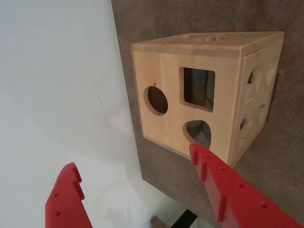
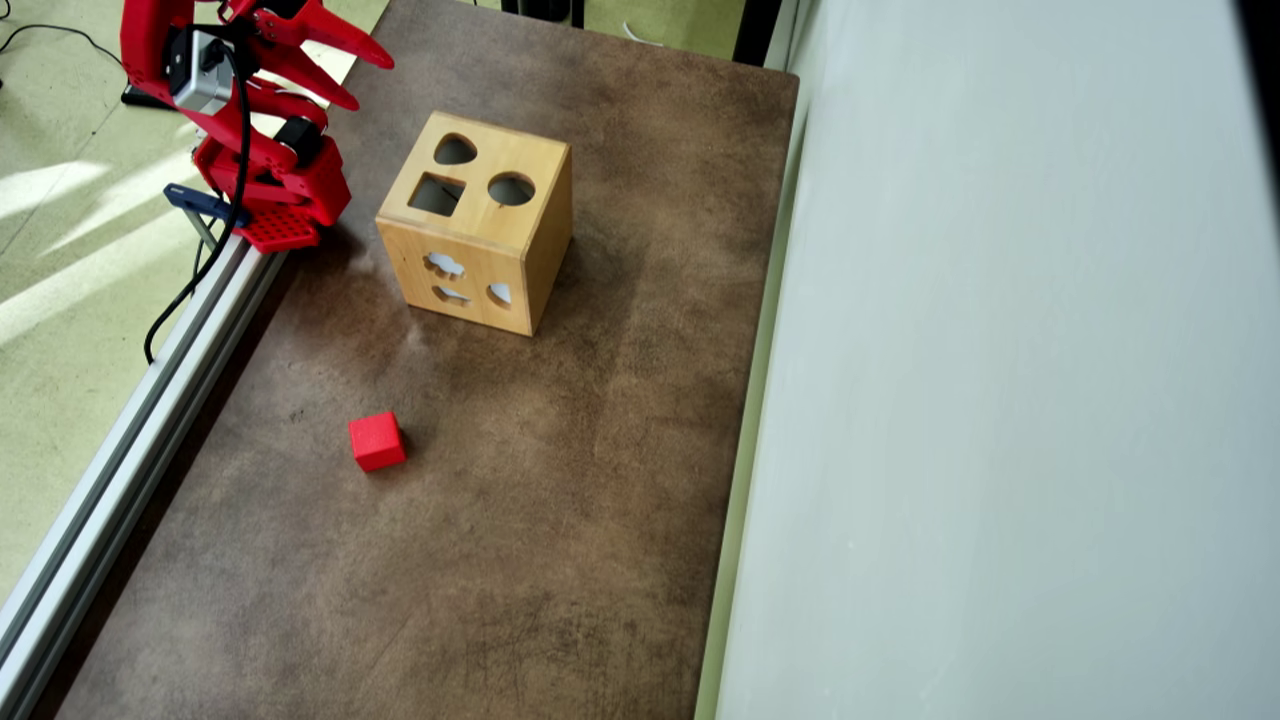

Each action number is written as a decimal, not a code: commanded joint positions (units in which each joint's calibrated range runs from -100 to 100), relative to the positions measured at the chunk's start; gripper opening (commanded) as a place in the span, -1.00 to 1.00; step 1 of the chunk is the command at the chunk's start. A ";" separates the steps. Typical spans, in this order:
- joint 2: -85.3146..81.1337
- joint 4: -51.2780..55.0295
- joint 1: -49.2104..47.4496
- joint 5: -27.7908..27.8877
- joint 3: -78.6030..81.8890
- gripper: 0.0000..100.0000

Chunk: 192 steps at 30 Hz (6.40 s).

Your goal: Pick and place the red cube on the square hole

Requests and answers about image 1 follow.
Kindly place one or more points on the wooden shape sorter box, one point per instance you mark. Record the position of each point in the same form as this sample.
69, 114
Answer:
166, 78

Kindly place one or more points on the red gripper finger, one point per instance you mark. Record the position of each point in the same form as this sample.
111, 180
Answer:
237, 197
64, 204

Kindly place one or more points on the brown wooden piece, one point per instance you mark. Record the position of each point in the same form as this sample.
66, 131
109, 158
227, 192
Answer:
159, 223

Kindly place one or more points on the black metal bar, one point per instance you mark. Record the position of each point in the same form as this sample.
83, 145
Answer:
184, 219

